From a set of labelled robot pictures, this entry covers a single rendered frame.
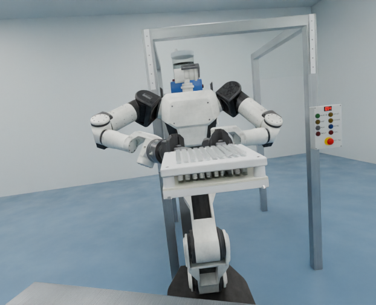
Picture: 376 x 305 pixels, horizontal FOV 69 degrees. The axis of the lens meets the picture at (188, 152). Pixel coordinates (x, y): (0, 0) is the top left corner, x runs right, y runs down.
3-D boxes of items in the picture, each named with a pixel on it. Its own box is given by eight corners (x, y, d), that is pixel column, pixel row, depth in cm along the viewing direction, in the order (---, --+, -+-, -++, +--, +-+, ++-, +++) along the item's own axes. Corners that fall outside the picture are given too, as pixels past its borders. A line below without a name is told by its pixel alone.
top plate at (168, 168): (268, 165, 62) (267, 157, 62) (161, 178, 62) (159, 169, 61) (242, 149, 87) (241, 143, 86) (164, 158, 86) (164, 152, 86)
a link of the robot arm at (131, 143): (159, 135, 101) (129, 127, 106) (150, 158, 100) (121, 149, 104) (165, 140, 107) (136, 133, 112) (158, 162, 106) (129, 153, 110)
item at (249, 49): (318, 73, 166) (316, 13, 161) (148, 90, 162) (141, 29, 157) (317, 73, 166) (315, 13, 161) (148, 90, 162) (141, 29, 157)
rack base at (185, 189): (269, 186, 63) (268, 177, 63) (163, 199, 62) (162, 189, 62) (243, 165, 87) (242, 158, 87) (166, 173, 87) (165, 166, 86)
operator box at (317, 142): (342, 146, 168) (341, 104, 164) (315, 149, 167) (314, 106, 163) (336, 145, 174) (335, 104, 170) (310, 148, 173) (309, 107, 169)
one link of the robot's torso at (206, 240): (188, 267, 123) (179, 178, 150) (227, 263, 123) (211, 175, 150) (187, 258, 110) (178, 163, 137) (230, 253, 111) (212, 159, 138)
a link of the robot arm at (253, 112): (281, 141, 126) (247, 114, 138) (292, 118, 117) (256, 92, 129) (264, 149, 120) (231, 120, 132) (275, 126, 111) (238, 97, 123)
